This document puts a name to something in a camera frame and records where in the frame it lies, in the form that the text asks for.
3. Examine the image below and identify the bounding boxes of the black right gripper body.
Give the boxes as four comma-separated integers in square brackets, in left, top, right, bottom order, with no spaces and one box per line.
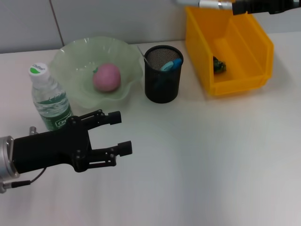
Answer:
[269,0,301,15]

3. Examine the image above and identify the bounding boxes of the clear plastic ruler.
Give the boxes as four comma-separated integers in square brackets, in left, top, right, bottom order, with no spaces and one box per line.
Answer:
[137,46,149,65]

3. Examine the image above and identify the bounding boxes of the blue and teal scissors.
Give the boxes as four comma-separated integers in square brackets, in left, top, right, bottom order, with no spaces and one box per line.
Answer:
[152,57,183,90]

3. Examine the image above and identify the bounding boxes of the pink toy peach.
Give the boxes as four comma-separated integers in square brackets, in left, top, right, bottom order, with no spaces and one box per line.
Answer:
[92,63,121,92]

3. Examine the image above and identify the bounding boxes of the clear green-label water bottle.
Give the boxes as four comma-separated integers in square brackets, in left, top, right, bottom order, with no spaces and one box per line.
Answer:
[28,61,74,132]

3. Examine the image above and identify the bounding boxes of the green plastic wrapper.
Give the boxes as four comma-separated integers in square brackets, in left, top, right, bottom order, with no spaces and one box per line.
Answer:
[213,56,227,74]

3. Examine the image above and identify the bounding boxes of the grey white ballpoint pen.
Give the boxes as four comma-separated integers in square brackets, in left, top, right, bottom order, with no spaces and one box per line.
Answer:
[173,0,236,10]

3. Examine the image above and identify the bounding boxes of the yellow plastic bin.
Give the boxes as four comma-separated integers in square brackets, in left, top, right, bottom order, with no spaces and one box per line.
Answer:
[184,6,275,97]

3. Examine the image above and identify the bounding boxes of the green glass fruit plate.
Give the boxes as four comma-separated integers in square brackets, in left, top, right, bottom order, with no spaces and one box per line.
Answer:
[50,36,143,109]

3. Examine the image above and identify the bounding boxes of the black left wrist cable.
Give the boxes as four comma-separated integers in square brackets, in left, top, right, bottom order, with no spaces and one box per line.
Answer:
[0,166,47,189]

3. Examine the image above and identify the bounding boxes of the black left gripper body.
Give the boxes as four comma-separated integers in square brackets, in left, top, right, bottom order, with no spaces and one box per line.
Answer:
[13,115,92,175]

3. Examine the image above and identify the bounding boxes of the black mesh pen holder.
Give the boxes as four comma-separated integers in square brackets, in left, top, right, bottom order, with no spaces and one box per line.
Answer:
[143,44,184,103]

